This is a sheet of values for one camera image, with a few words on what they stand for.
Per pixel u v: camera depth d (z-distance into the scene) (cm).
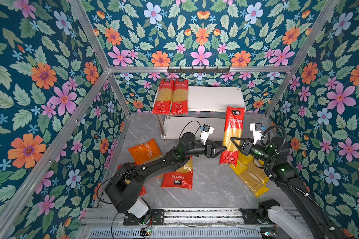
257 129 62
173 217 75
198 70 94
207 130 67
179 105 73
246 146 60
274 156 53
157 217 73
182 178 84
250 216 73
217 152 67
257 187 82
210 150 65
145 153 93
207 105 76
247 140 62
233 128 67
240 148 66
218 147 73
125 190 43
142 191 79
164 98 77
